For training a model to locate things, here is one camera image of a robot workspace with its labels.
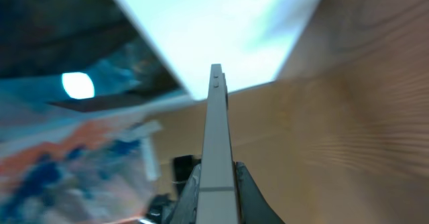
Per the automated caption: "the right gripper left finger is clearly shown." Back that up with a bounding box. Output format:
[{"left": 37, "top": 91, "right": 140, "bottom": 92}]
[{"left": 170, "top": 164, "right": 200, "bottom": 224}]

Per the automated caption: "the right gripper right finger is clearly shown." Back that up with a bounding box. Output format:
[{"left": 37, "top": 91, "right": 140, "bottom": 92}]
[{"left": 235, "top": 162, "right": 284, "bottom": 224}]

